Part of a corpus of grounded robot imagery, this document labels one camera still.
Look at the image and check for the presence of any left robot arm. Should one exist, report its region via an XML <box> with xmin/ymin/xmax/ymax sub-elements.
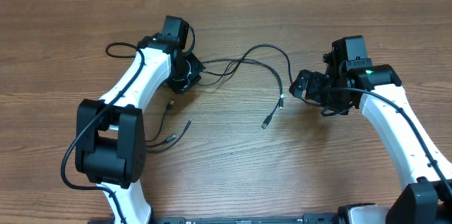
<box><xmin>61</xmin><ymin>16</ymin><xmax>205</xmax><ymax>223</ymax></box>

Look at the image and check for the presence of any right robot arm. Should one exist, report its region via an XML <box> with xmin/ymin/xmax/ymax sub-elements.
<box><xmin>290</xmin><ymin>35</ymin><xmax>451</xmax><ymax>223</ymax></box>

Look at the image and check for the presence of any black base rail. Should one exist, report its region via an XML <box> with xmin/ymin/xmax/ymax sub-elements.
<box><xmin>88</xmin><ymin>212</ymin><xmax>402</xmax><ymax>224</ymax></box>

